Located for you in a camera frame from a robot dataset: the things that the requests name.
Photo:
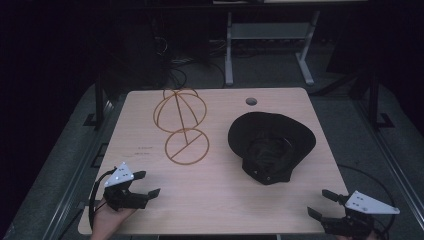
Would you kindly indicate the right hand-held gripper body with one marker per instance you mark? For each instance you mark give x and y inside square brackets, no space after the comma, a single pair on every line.
[361,205]

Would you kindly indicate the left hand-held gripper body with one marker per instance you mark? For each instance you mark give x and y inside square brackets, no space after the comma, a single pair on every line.
[121,195]

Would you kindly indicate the black bucket hat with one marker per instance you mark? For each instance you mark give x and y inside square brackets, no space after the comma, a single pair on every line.
[271,146]

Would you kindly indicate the person's left hand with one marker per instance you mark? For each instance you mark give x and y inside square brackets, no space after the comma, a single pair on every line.
[106,221]

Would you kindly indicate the person's right hand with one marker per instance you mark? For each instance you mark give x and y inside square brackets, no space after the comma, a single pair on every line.
[345,238]

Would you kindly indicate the black metal stand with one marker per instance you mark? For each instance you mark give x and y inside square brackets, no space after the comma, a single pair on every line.
[98,100]
[373,100]

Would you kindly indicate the aluminium rail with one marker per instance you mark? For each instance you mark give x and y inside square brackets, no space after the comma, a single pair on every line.
[396,173]
[76,180]

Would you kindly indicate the white metal frame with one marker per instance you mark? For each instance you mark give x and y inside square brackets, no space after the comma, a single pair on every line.
[266,31]

